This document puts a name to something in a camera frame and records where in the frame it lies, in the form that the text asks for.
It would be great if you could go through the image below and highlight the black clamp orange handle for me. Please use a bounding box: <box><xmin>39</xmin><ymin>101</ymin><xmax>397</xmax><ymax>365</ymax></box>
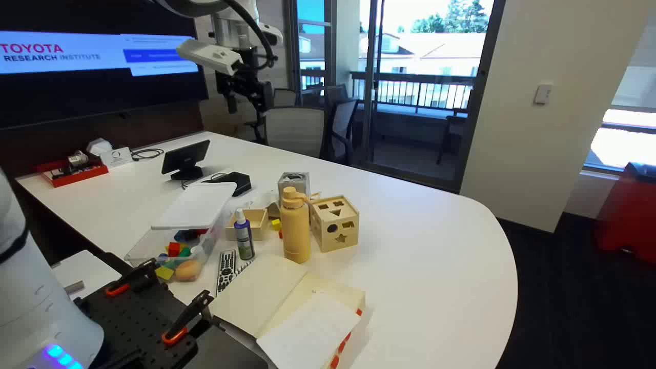
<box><xmin>158</xmin><ymin>286</ymin><xmax>216</xmax><ymax>349</ymax></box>
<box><xmin>101</xmin><ymin>256</ymin><xmax>161</xmax><ymax>300</ymax></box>

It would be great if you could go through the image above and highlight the dark balcony chair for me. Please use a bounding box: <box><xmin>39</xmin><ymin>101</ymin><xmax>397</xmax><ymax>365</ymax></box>
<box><xmin>434</xmin><ymin>111</ymin><xmax>476</xmax><ymax>165</ymax></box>

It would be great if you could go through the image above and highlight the large wall display screen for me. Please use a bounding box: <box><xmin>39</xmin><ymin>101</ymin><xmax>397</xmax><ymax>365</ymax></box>
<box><xmin>0</xmin><ymin>0</ymin><xmax>211</xmax><ymax>134</ymax></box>

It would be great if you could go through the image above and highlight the orange toy ball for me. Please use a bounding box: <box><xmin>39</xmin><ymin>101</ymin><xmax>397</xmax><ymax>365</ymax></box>
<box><xmin>172</xmin><ymin>259</ymin><xmax>204</xmax><ymax>283</ymax></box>

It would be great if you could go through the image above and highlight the white bin lid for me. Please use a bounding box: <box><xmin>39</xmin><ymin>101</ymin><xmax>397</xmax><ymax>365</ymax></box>
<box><xmin>151</xmin><ymin>178</ymin><xmax>237</xmax><ymax>231</ymax></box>

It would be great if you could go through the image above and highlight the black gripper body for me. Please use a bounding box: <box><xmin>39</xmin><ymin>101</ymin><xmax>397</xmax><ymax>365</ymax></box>
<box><xmin>216</xmin><ymin>45</ymin><xmax>276</xmax><ymax>99</ymax></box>

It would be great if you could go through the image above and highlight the black tablet stand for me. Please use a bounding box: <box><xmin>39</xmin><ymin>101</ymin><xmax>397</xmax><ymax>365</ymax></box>
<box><xmin>161</xmin><ymin>137</ymin><xmax>214</xmax><ymax>184</ymax></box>

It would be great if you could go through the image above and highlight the red cabinet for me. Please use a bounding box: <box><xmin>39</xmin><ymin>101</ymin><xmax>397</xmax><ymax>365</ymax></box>
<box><xmin>593</xmin><ymin>162</ymin><xmax>656</xmax><ymax>267</ymax></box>

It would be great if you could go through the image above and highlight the black office chair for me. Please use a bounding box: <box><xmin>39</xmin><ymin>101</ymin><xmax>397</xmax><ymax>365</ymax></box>
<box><xmin>320</xmin><ymin>81</ymin><xmax>360</xmax><ymax>165</ymax></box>

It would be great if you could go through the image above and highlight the grey cable loop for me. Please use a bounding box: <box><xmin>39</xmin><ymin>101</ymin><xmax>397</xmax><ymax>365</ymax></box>
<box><xmin>129</xmin><ymin>146</ymin><xmax>167</xmax><ymax>164</ymax></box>

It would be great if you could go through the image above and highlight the grey office chair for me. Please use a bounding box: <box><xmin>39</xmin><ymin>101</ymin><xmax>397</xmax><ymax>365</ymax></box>
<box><xmin>260</xmin><ymin>85</ymin><xmax>329</xmax><ymax>158</ymax></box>

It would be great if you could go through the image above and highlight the tan bottle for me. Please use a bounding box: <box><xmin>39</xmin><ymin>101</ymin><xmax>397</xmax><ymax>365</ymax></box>
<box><xmin>276</xmin><ymin>184</ymin><xmax>313</xmax><ymax>267</ymax></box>

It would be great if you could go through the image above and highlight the red tray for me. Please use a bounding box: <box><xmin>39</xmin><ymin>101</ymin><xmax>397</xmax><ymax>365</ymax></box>
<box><xmin>42</xmin><ymin>155</ymin><xmax>111</xmax><ymax>191</ymax></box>

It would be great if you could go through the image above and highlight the white light switch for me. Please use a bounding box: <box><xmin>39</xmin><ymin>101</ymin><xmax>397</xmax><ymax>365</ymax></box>
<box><xmin>531</xmin><ymin>79</ymin><xmax>555</xmax><ymax>106</ymax></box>

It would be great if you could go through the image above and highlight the yellow green toy block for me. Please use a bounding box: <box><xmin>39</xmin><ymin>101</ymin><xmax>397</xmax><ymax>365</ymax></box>
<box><xmin>151</xmin><ymin>262</ymin><xmax>178</xmax><ymax>284</ymax></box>

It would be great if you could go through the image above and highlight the silver black remote controller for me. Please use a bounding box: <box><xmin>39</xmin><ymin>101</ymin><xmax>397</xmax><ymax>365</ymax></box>
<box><xmin>216</xmin><ymin>247</ymin><xmax>240</xmax><ymax>292</ymax></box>

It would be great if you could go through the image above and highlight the balcony railing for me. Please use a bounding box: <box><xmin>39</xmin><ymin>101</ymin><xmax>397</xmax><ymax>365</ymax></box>
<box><xmin>347</xmin><ymin>70</ymin><xmax>477</xmax><ymax>116</ymax></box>

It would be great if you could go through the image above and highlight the clear plastic bin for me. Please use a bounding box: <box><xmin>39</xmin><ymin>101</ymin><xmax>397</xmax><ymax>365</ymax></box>
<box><xmin>124</xmin><ymin>196</ymin><xmax>233</xmax><ymax>286</ymax></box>

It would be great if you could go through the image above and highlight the black flat pouch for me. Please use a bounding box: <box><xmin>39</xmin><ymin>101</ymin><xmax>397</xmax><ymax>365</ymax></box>
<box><xmin>204</xmin><ymin>169</ymin><xmax>254</xmax><ymax>198</ymax></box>

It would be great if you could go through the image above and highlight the small wooden tray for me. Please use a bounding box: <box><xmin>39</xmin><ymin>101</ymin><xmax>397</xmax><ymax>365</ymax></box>
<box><xmin>223</xmin><ymin>204</ymin><xmax>271</xmax><ymax>244</ymax></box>

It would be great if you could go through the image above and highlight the black mounting plate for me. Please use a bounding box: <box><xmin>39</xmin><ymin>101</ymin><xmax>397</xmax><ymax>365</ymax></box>
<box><xmin>72</xmin><ymin>274</ymin><xmax>271</xmax><ymax>369</ymax></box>

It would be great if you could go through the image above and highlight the small white box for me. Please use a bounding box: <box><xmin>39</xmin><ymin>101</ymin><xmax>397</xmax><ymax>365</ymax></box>
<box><xmin>86</xmin><ymin>136</ymin><xmax>134</xmax><ymax>168</ymax></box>

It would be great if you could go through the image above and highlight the small green capped bottle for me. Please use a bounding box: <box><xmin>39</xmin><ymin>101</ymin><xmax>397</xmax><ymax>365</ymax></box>
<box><xmin>231</xmin><ymin>209</ymin><xmax>258</xmax><ymax>262</ymax></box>

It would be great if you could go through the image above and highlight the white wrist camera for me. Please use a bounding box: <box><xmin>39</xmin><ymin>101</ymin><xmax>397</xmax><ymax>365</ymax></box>
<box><xmin>177</xmin><ymin>36</ymin><xmax>246</xmax><ymax>77</ymax></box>

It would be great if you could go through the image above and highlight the wooden shape sorter cube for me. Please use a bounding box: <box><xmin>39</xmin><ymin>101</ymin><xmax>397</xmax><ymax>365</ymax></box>
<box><xmin>308</xmin><ymin>192</ymin><xmax>362</xmax><ymax>254</ymax></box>

